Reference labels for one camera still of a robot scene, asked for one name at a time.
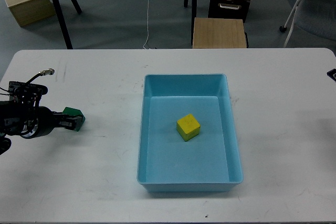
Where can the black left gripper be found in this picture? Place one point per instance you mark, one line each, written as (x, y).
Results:
(30, 121)

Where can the green wooden cube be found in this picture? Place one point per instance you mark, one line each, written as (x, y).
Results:
(72, 111)

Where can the yellow wooden cube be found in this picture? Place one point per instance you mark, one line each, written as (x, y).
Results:
(188, 127)

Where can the light blue plastic tray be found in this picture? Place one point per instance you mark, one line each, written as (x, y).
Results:
(208, 162)

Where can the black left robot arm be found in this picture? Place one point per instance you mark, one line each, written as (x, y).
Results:
(27, 93)

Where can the light wooden box on floor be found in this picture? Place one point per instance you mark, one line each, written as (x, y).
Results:
(27, 12)

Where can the wooden stool behind table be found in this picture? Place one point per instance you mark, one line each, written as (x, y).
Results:
(217, 33)

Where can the black drawer cabinet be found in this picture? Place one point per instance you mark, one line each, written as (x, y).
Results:
(229, 9)

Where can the grey office chair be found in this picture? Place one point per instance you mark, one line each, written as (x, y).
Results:
(316, 17)

